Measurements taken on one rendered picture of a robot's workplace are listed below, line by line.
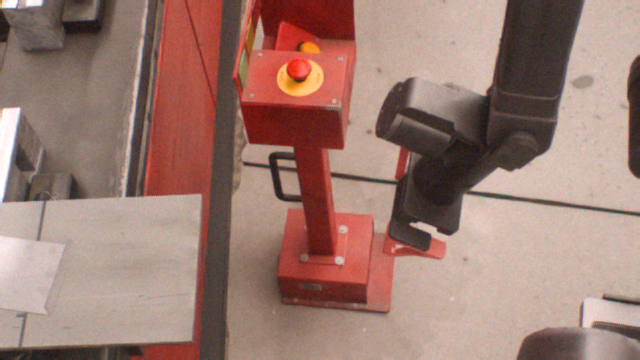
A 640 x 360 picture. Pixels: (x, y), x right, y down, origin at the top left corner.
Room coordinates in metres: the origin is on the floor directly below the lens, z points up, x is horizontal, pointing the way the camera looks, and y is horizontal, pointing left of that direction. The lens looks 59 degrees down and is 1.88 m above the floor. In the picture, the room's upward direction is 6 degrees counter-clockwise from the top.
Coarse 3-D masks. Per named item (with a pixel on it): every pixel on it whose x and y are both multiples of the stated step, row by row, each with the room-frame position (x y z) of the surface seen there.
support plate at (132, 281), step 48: (48, 240) 0.50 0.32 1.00; (96, 240) 0.49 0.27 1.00; (144, 240) 0.49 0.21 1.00; (192, 240) 0.48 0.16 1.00; (96, 288) 0.43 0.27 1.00; (144, 288) 0.43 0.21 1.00; (192, 288) 0.42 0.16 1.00; (0, 336) 0.39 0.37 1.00; (48, 336) 0.38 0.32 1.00; (96, 336) 0.38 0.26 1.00; (144, 336) 0.37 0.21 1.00; (192, 336) 0.37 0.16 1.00
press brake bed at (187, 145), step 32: (160, 0) 1.04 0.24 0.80; (192, 0) 1.23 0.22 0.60; (224, 0) 1.74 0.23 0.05; (160, 32) 0.99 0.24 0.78; (192, 32) 1.16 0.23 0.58; (224, 32) 1.63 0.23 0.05; (160, 64) 0.94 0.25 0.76; (192, 64) 1.10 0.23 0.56; (224, 64) 1.51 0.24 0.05; (160, 96) 0.88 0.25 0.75; (192, 96) 1.04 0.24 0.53; (224, 96) 1.41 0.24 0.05; (160, 128) 0.83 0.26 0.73; (192, 128) 0.98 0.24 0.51; (224, 128) 1.31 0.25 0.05; (160, 160) 0.79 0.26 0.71; (192, 160) 0.93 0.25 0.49; (224, 160) 1.21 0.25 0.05; (160, 192) 0.74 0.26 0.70; (192, 192) 0.87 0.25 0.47; (224, 192) 1.12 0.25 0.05; (224, 224) 1.03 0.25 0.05; (224, 256) 0.95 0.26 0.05; (224, 288) 0.87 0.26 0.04; (224, 320) 0.80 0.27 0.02; (160, 352) 0.51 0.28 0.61; (192, 352) 0.60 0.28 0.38; (224, 352) 0.73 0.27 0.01
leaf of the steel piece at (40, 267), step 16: (0, 240) 0.51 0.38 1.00; (16, 240) 0.50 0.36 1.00; (32, 240) 0.50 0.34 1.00; (0, 256) 0.49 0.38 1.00; (16, 256) 0.48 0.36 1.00; (32, 256) 0.48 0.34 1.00; (48, 256) 0.48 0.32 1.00; (64, 256) 0.47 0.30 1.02; (0, 272) 0.47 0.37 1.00; (16, 272) 0.46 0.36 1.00; (32, 272) 0.46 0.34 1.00; (48, 272) 0.46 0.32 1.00; (64, 272) 0.46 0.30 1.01; (0, 288) 0.45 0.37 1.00; (16, 288) 0.44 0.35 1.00; (32, 288) 0.44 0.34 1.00; (48, 288) 0.44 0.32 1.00; (0, 304) 0.43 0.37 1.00; (16, 304) 0.42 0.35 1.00; (32, 304) 0.42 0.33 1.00; (48, 304) 0.41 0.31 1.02
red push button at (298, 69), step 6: (294, 60) 0.88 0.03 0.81; (300, 60) 0.88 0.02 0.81; (306, 60) 0.88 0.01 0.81; (288, 66) 0.87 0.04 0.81; (294, 66) 0.87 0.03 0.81; (300, 66) 0.86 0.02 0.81; (306, 66) 0.86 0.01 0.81; (288, 72) 0.86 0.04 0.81; (294, 72) 0.85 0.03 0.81; (300, 72) 0.85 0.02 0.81; (306, 72) 0.85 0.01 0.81; (294, 78) 0.85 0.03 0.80; (300, 78) 0.85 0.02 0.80; (306, 78) 0.86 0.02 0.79
